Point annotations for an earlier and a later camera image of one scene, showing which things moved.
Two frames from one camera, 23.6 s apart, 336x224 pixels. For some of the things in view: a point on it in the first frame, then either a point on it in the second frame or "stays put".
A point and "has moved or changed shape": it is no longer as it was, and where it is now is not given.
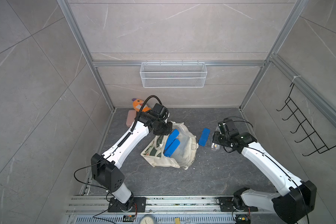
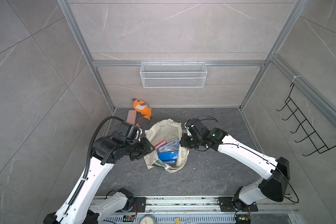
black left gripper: (169, 125) to (146, 147)
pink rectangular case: (131, 116) stays put
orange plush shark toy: (137, 104) stays put
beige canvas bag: (184, 156) has moved or changed shape
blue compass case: (172, 136) to (167, 157)
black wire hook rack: (319, 146) stays put
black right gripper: (215, 136) to (183, 141)
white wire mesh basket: (173, 74) stays put
